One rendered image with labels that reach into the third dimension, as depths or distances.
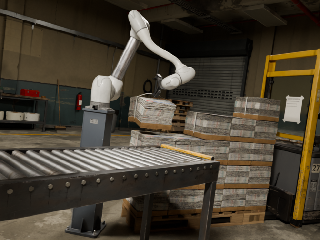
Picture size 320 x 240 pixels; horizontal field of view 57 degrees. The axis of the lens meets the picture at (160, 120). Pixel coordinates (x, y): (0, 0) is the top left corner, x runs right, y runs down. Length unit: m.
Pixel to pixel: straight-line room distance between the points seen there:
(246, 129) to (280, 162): 0.91
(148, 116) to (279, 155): 1.88
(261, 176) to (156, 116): 1.33
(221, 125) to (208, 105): 7.78
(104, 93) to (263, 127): 1.62
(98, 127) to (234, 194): 1.50
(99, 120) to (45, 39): 6.94
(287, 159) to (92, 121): 2.29
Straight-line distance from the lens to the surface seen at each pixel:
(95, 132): 2.36
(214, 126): 2.74
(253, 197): 3.23
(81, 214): 2.54
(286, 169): 3.69
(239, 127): 2.92
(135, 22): 2.42
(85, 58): 9.70
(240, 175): 3.03
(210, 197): 1.83
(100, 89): 2.36
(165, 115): 2.49
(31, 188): 1.06
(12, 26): 8.76
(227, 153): 2.87
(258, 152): 3.13
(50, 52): 9.18
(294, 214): 3.47
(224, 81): 10.33
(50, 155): 1.49
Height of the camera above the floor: 1.10
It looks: 3 degrees down
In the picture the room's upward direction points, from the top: 7 degrees clockwise
